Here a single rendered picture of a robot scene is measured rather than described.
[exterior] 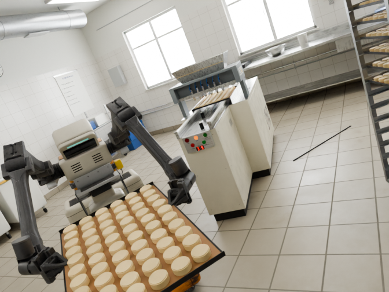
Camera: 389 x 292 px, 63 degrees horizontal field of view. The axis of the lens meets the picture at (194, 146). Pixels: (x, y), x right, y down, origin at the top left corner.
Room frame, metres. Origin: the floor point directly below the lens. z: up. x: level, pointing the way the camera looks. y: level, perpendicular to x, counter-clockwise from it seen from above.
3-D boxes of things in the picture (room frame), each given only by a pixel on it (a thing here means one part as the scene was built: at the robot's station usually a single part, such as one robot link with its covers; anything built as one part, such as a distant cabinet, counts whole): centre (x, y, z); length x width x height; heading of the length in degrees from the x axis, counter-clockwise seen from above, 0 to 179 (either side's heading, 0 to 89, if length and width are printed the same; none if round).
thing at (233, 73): (3.30, -0.36, 1.01); 0.72 x 0.33 x 0.34; 68
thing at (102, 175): (1.76, 0.59, 0.93); 0.28 x 0.16 x 0.22; 108
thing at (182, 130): (3.45, -0.27, 0.87); 2.01 x 0.03 x 0.07; 158
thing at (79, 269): (0.84, 0.45, 0.98); 0.05 x 0.05 x 0.02
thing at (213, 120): (3.35, -0.54, 0.87); 2.01 x 0.03 x 0.07; 158
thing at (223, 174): (2.83, -0.18, 0.45); 0.70 x 0.34 x 0.90; 158
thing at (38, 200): (4.83, 2.86, 0.39); 0.64 x 0.54 x 0.77; 55
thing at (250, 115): (3.74, -0.54, 0.42); 1.28 x 0.72 x 0.84; 158
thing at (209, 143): (2.49, -0.04, 0.77); 0.24 x 0.04 x 0.14; 68
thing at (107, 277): (0.75, 0.36, 0.97); 0.05 x 0.05 x 0.02
